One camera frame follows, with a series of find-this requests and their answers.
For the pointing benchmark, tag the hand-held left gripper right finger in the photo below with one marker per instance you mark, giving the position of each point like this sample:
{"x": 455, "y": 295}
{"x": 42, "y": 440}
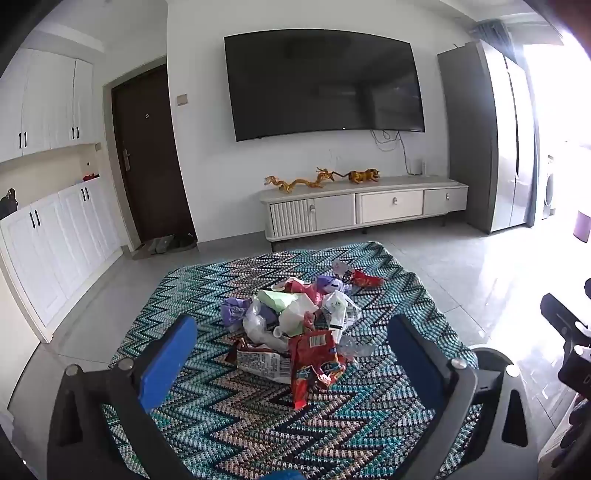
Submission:
{"x": 411, "y": 364}

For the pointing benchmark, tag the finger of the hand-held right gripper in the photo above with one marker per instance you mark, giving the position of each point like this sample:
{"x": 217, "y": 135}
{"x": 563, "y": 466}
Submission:
{"x": 565, "y": 323}

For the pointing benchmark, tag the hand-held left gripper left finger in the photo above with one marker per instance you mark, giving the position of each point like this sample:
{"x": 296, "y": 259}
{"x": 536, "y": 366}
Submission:
{"x": 167, "y": 364}

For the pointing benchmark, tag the pile of snack wrappers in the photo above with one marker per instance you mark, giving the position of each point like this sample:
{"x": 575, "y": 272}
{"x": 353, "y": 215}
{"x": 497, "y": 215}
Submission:
{"x": 304, "y": 341}

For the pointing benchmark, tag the purple bin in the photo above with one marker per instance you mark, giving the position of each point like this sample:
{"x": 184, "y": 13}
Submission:
{"x": 582, "y": 228}

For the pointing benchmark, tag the zigzag patterned blanket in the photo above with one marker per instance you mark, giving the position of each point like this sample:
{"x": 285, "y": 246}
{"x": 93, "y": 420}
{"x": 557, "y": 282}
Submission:
{"x": 258, "y": 415}

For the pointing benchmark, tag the grey doormat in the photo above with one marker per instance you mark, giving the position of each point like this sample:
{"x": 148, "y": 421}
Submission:
{"x": 157, "y": 247}

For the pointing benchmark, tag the white washing machine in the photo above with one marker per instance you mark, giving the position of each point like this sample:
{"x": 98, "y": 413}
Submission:
{"x": 549, "y": 194}

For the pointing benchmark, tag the white television cabinet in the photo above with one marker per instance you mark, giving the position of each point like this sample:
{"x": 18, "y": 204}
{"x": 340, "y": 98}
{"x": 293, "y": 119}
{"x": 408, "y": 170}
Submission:
{"x": 392, "y": 205}

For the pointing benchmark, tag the white base cupboards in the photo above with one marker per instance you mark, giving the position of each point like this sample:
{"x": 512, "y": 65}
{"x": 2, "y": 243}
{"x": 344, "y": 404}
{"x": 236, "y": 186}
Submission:
{"x": 60, "y": 240}

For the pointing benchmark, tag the golden tiger figurine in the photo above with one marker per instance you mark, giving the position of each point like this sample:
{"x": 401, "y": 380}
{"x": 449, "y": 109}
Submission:
{"x": 362, "y": 176}

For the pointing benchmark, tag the white router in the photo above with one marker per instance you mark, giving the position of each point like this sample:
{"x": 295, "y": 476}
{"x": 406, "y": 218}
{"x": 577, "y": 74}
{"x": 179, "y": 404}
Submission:
{"x": 419, "y": 167}

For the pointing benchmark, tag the small red object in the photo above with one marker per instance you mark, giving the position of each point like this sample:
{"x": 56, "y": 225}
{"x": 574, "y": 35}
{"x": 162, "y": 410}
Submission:
{"x": 90, "y": 176}

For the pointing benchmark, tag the dark brown door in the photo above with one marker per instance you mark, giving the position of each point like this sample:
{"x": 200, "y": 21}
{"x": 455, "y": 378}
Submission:
{"x": 147, "y": 161}

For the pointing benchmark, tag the grey refrigerator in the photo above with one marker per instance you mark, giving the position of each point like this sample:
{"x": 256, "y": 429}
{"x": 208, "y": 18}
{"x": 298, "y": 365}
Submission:
{"x": 471, "y": 138}

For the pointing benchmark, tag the golden dragon figurine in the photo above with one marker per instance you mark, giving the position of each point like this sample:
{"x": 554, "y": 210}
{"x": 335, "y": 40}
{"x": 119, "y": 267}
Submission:
{"x": 295, "y": 184}

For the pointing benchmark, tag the black bag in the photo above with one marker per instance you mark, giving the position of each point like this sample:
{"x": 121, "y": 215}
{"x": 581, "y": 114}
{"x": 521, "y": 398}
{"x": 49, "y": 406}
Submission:
{"x": 8, "y": 205}

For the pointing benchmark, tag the grey curtain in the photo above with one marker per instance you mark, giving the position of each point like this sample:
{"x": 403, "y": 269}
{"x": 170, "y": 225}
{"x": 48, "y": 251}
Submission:
{"x": 494, "y": 32}

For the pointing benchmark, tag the white wall cupboards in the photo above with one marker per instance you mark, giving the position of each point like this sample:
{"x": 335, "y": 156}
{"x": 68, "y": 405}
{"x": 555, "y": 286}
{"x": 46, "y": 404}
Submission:
{"x": 46, "y": 101}

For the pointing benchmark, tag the black wall television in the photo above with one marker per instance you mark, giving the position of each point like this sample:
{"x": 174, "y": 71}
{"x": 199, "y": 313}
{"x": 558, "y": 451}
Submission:
{"x": 323, "y": 83}

